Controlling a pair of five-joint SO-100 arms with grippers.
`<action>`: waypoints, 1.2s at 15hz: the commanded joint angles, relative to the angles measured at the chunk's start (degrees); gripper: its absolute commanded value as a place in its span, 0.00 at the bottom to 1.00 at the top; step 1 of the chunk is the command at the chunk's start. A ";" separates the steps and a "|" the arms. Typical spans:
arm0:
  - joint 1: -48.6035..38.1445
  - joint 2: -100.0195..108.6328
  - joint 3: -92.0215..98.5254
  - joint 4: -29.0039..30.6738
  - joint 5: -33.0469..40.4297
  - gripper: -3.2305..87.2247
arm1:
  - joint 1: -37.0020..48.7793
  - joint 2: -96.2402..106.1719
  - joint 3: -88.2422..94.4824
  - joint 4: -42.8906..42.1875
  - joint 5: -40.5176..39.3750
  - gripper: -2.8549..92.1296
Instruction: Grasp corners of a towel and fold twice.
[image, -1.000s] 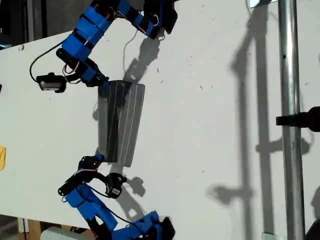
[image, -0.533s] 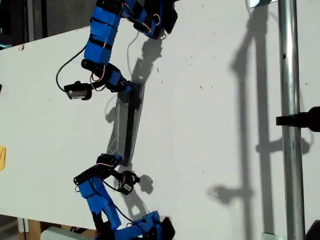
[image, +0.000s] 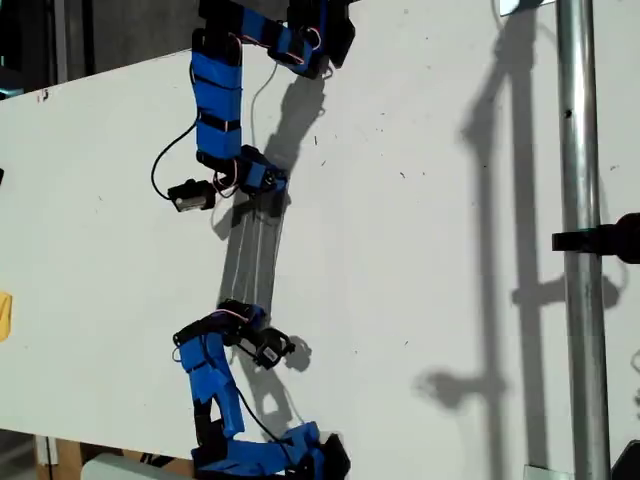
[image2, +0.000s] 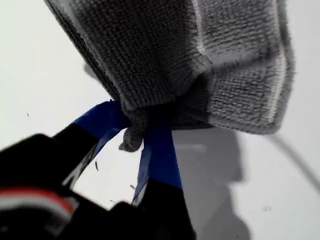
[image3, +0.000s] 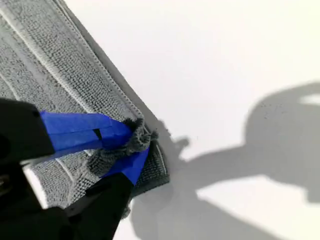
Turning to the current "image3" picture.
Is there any grey striped towel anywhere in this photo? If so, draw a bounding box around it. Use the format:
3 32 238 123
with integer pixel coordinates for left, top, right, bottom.
0 0 171 218

